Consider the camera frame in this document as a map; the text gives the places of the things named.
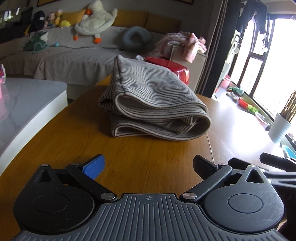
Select white floor cleaner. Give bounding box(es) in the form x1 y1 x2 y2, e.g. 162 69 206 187
212 30 242 99

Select black plush toy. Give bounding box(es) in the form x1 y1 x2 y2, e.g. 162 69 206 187
24 11 45 36

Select grey striped knit garment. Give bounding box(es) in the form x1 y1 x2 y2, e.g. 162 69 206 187
98 55 211 141

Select metal bowl planter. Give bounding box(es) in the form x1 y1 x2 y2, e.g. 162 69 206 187
255 112 270 129

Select red round stool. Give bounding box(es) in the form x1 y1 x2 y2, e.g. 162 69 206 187
144 57 190 85

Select green knit cloth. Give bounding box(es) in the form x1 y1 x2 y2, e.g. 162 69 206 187
23 31 48 53

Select glass fish tank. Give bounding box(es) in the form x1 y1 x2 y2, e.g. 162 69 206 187
1 6 33 43

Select pink plastic basin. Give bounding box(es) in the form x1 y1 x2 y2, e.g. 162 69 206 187
220 74 231 89

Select beige armchair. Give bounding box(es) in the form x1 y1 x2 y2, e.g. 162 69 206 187
170 45 207 92

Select grey covered sofa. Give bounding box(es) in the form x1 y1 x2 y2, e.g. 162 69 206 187
0 25 167 93

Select potted bamboo plant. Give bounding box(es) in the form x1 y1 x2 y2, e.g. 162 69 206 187
268 90 295 143

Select dark curtain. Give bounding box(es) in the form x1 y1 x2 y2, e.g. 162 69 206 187
197 1 240 98

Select white marble coffee table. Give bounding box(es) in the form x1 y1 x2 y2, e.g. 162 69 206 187
1 77 68 173

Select white plush goose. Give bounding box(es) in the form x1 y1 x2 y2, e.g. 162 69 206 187
73 1 118 44

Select grey neck pillow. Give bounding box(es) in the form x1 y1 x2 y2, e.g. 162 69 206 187
121 26 152 53

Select pink clothes pile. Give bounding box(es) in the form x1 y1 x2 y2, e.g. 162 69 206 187
152 31 207 63

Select small plush toys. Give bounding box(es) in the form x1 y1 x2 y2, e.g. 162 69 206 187
44 9 71 29

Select pink toy box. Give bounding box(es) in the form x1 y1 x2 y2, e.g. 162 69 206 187
0 64 6 85

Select blue plastic basin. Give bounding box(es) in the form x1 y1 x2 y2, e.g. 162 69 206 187
281 145 296 159

